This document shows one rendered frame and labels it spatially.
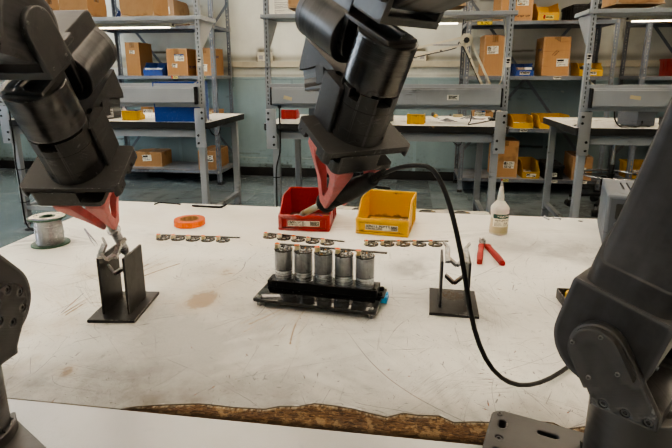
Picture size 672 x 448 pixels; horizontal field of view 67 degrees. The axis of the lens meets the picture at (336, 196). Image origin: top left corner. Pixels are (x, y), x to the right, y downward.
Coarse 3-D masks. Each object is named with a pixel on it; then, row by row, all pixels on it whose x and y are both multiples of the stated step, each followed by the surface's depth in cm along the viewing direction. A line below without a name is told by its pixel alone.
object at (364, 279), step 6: (366, 252) 66; (360, 264) 65; (366, 264) 64; (372, 264) 65; (360, 270) 65; (366, 270) 65; (372, 270) 65; (360, 276) 65; (366, 276) 65; (372, 276) 65; (360, 282) 65; (366, 282) 65; (372, 282) 65; (360, 288) 65; (366, 288) 65
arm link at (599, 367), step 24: (576, 336) 33; (600, 336) 31; (576, 360) 33; (600, 360) 32; (624, 360) 31; (600, 384) 32; (624, 384) 31; (648, 384) 34; (600, 408) 33; (624, 408) 32; (648, 408) 31
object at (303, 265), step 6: (294, 252) 67; (294, 258) 67; (300, 258) 66; (306, 258) 66; (294, 264) 68; (300, 264) 67; (306, 264) 67; (294, 270) 68; (300, 270) 67; (306, 270) 67; (312, 270) 68; (300, 276) 67; (306, 276) 67; (312, 276) 68; (300, 282) 67; (306, 282) 67
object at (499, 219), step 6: (498, 192) 93; (498, 198) 93; (492, 204) 94; (498, 204) 92; (504, 204) 92; (492, 210) 93; (498, 210) 92; (504, 210) 92; (492, 216) 93; (498, 216) 92; (504, 216) 92; (492, 222) 93; (498, 222) 93; (504, 222) 93; (492, 228) 94; (498, 228) 93; (504, 228) 93; (498, 234) 93; (504, 234) 93
